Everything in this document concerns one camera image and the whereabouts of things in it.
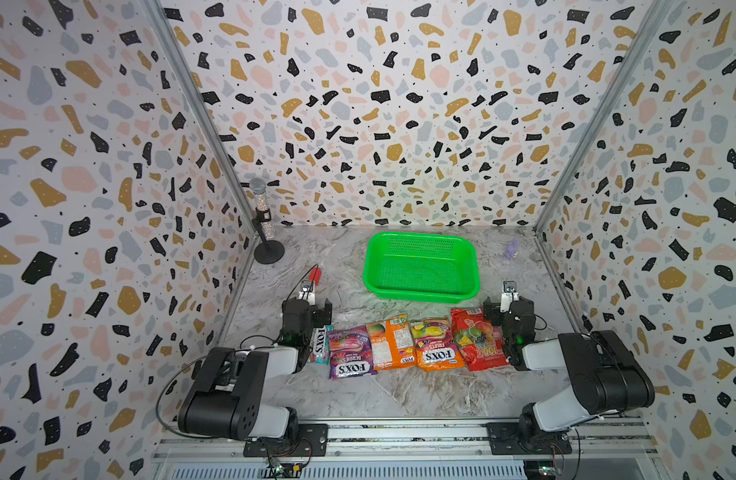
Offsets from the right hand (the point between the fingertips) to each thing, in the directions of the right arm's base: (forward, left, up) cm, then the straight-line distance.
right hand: (508, 297), depth 94 cm
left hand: (-3, +61, +2) cm, 61 cm away
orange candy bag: (-14, +36, -5) cm, 39 cm away
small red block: (+10, +64, -3) cm, 64 cm away
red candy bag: (-15, +11, -2) cm, 18 cm away
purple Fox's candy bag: (-18, +48, -3) cm, 52 cm away
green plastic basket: (+16, +24, -6) cm, 30 cm away
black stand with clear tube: (+21, +83, -4) cm, 85 cm away
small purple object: (+22, -7, -4) cm, 24 cm away
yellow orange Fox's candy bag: (-15, +24, -4) cm, 28 cm away
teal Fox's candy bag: (-16, +57, -3) cm, 60 cm away
